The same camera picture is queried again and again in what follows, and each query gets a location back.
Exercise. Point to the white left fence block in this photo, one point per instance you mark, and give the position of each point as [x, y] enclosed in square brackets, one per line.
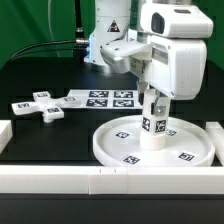
[5, 133]

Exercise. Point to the white right fence block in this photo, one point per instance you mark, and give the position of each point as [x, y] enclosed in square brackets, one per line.
[216, 132]

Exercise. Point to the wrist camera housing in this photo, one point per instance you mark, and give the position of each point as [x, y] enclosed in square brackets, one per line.
[175, 21]

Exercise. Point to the white marker sheet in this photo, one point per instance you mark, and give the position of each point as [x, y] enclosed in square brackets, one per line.
[107, 99]

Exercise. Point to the white round table top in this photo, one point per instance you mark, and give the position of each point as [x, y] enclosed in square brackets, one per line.
[127, 142]

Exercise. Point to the black vertical pole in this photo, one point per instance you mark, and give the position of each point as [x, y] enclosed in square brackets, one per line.
[79, 28]

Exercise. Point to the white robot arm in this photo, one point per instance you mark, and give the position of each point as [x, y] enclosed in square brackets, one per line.
[118, 42]

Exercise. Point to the white fence block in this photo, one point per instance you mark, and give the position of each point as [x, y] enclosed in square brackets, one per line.
[5, 133]
[216, 132]

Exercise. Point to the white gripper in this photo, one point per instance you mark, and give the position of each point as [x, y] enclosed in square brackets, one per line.
[176, 69]

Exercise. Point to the white front fence bar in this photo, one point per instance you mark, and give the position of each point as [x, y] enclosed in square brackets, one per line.
[109, 180]

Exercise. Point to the white cross-shaped table base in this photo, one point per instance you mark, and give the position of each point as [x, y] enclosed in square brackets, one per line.
[50, 108]

